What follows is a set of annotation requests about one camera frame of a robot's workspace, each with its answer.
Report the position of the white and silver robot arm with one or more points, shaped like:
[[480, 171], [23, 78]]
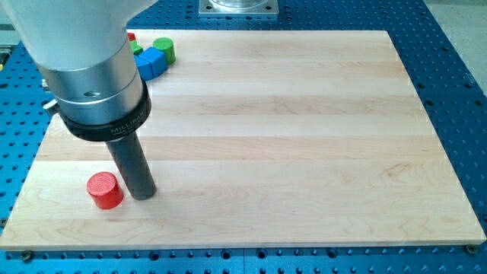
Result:
[[82, 50]]

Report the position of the light wooden board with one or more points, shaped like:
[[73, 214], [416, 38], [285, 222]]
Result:
[[260, 139]]

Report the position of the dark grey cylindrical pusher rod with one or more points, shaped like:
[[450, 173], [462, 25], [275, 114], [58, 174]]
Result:
[[130, 159]]

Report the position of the blue cube block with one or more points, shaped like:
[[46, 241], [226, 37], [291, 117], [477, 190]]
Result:
[[157, 59]]

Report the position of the green cylinder block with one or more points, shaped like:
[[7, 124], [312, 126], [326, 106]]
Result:
[[166, 45]]

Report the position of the small green block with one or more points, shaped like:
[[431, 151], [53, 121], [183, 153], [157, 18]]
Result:
[[136, 49]]

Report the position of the red cylinder block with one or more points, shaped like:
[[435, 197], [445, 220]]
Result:
[[104, 189]]

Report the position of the small red block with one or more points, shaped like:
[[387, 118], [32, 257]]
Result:
[[131, 36]]

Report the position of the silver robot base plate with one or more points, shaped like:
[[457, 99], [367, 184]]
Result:
[[210, 7]]

